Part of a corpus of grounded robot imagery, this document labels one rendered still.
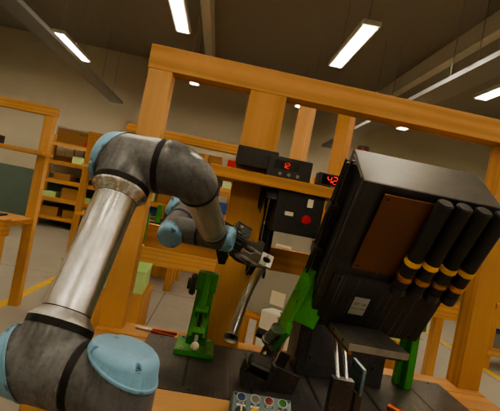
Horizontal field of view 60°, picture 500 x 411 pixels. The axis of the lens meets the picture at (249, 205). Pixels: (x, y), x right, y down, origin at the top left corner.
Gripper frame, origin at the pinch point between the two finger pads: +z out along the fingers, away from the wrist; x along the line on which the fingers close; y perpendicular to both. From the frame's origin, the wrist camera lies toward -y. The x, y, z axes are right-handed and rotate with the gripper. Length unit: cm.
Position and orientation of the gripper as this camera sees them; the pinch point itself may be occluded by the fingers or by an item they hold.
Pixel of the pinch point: (263, 262)
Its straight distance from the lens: 140.7
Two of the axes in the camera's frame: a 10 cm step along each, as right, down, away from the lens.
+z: 8.5, 5.1, 0.8
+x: 2.7, -5.8, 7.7
